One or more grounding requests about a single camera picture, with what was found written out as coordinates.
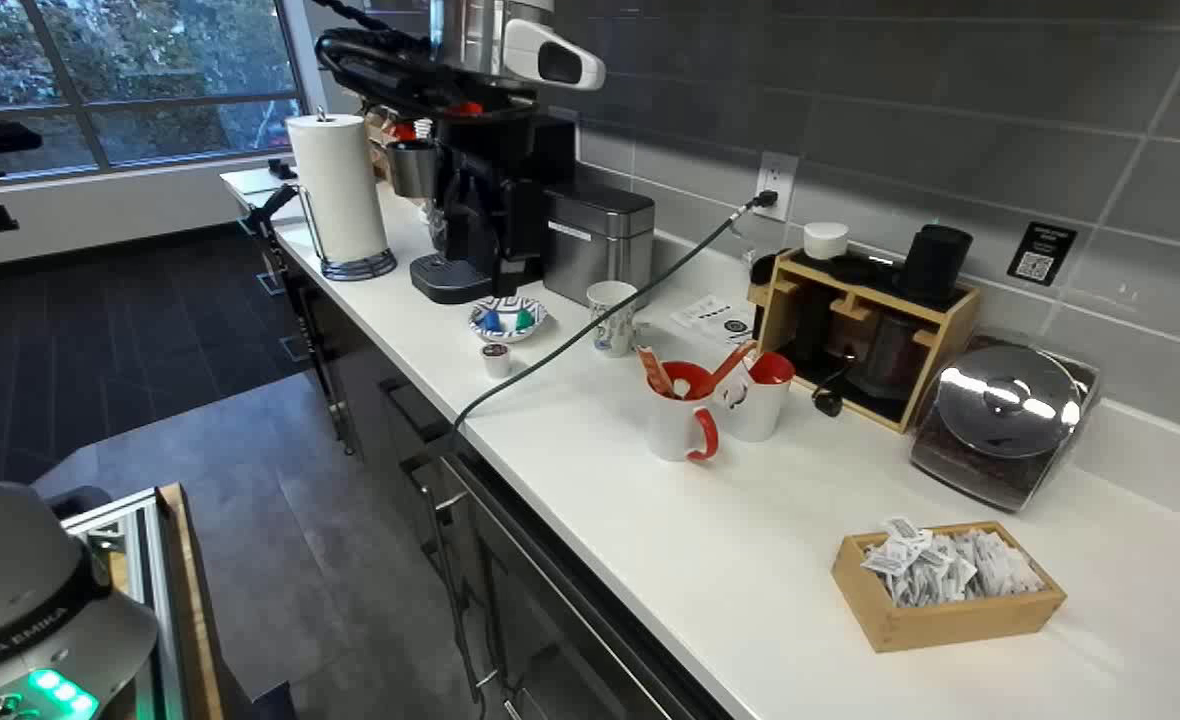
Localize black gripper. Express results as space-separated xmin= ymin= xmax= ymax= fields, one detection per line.
xmin=393 ymin=56 xmax=520 ymax=134

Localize steel cup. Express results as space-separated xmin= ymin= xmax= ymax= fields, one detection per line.
xmin=381 ymin=134 xmax=444 ymax=202

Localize black Keurig coffee machine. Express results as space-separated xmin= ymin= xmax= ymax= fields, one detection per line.
xmin=405 ymin=102 xmax=580 ymax=309

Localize white paper towel roll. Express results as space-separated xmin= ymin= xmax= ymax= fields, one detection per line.
xmin=283 ymin=106 xmax=393 ymax=272

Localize black paper towel holder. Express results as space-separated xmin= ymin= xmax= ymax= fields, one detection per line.
xmin=319 ymin=244 xmax=405 ymax=286

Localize stainless steel box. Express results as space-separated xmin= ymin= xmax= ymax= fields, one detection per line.
xmin=540 ymin=170 xmax=659 ymax=309

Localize blue patterned plate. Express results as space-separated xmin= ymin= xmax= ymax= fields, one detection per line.
xmin=468 ymin=290 xmax=552 ymax=349

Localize paper cup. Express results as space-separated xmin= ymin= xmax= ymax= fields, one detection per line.
xmin=583 ymin=276 xmax=644 ymax=361

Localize dark wood lower cabinets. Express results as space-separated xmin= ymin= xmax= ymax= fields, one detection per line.
xmin=274 ymin=223 xmax=484 ymax=673

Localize white paper sheet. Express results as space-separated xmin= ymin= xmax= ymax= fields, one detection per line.
xmin=659 ymin=290 xmax=755 ymax=352

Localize orange stirrer stick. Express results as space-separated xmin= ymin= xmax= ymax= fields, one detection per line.
xmin=701 ymin=341 xmax=761 ymax=394
xmin=635 ymin=344 xmax=683 ymax=400

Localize small white cup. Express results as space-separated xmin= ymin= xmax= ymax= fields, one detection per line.
xmin=802 ymin=219 xmax=853 ymax=262

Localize white mug red inside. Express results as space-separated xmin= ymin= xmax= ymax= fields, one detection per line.
xmin=719 ymin=349 xmax=802 ymax=442

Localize wooden organizer rack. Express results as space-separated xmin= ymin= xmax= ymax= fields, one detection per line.
xmin=748 ymin=249 xmax=986 ymax=435

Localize black canister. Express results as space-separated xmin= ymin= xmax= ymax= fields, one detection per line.
xmin=899 ymin=219 xmax=978 ymax=302

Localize stainless dishwasher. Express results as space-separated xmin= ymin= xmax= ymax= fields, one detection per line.
xmin=440 ymin=442 xmax=741 ymax=720

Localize wooden board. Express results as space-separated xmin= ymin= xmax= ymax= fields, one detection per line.
xmin=158 ymin=478 xmax=228 ymax=720

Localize black QR code sign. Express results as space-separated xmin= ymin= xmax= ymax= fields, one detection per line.
xmin=1006 ymin=219 xmax=1080 ymax=286

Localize white sugar packets pile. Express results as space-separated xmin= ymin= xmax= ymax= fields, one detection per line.
xmin=860 ymin=514 xmax=1048 ymax=610

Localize wooden box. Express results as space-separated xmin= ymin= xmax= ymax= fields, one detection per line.
xmin=830 ymin=514 xmax=1072 ymax=654

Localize black clamp mount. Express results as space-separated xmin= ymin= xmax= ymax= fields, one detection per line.
xmin=239 ymin=155 xmax=306 ymax=230

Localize black power cable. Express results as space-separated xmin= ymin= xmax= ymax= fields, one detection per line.
xmin=402 ymin=187 xmax=784 ymax=473

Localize white wall outlet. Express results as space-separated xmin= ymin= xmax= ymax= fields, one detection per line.
xmin=752 ymin=149 xmax=806 ymax=223

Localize white mug red handle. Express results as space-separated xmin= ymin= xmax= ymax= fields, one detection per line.
xmin=639 ymin=356 xmax=728 ymax=468

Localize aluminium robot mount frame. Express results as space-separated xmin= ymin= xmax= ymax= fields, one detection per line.
xmin=60 ymin=482 xmax=191 ymax=720

